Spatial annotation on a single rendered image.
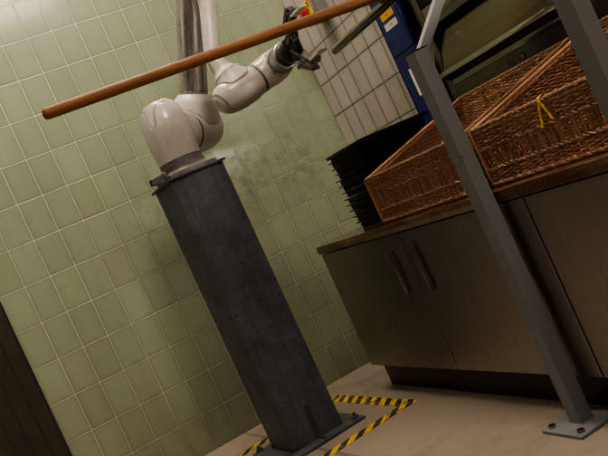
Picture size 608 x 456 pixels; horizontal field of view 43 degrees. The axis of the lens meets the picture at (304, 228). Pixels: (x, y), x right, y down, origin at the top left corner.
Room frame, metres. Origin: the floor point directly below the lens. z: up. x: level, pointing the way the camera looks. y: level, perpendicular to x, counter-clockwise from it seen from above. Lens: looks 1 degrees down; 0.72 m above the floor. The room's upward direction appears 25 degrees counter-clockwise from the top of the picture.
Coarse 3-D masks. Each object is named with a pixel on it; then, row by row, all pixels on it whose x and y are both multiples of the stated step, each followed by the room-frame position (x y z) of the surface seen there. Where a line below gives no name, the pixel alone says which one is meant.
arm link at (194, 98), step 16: (176, 0) 2.73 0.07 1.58; (192, 0) 2.71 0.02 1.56; (176, 16) 2.74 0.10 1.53; (192, 16) 2.72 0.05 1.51; (176, 32) 2.76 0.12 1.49; (192, 32) 2.73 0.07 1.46; (192, 48) 2.73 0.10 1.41; (192, 80) 2.75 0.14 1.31; (192, 96) 2.75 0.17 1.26; (208, 96) 2.78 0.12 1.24; (192, 112) 2.74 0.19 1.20; (208, 112) 2.76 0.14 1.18; (208, 128) 2.75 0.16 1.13; (208, 144) 2.78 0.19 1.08
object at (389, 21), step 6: (372, 6) 2.84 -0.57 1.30; (390, 12) 2.76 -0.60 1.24; (396, 12) 2.72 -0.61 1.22; (378, 18) 2.83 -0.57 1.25; (384, 18) 2.80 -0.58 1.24; (390, 18) 2.77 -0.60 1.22; (396, 18) 2.74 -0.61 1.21; (384, 24) 2.82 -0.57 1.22; (390, 24) 2.79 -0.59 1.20; (396, 24) 2.75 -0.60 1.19; (402, 24) 2.72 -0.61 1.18; (384, 30) 2.83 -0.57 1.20; (390, 30) 2.80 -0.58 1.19; (396, 30) 2.77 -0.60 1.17; (390, 36) 2.81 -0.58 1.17
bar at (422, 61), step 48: (384, 0) 2.17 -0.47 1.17; (432, 0) 1.83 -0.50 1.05; (576, 0) 1.32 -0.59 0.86; (336, 48) 2.50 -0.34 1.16; (432, 48) 1.80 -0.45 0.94; (576, 48) 1.35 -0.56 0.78; (432, 96) 1.76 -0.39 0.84; (480, 192) 1.76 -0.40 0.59; (528, 288) 1.77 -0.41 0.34; (576, 384) 1.77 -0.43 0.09; (576, 432) 1.73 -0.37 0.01
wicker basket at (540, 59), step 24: (552, 48) 2.16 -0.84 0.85; (504, 72) 2.36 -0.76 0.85; (528, 72) 2.03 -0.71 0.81; (480, 96) 2.49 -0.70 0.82; (504, 96) 1.99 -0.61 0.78; (432, 120) 2.54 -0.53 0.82; (408, 144) 2.49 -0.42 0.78; (432, 144) 2.53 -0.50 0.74; (384, 168) 2.44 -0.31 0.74; (408, 168) 2.18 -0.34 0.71; (432, 168) 2.08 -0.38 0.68; (384, 192) 2.34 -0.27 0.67; (408, 192) 2.23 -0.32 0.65; (432, 192) 2.12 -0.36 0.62; (456, 192) 2.02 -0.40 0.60; (384, 216) 2.41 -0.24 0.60
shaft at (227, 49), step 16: (352, 0) 2.16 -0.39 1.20; (368, 0) 2.18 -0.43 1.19; (304, 16) 2.10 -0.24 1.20; (320, 16) 2.12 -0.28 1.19; (336, 16) 2.15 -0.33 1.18; (272, 32) 2.06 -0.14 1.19; (288, 32) 2.08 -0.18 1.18; (224, 48) 2.00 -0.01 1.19; (240, 48) 2.02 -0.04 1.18; (176, 64) 1.95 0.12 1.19; (192, 64) 1.97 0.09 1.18; (128, 80) 1.90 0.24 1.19; (144, 80) 1.91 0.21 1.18; (80, 96) 1.85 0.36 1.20; (96, 96) 1.86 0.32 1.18; (112, 96) 1.89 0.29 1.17; (48, 112) 1.82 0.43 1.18; (64, 112) 1.84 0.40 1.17
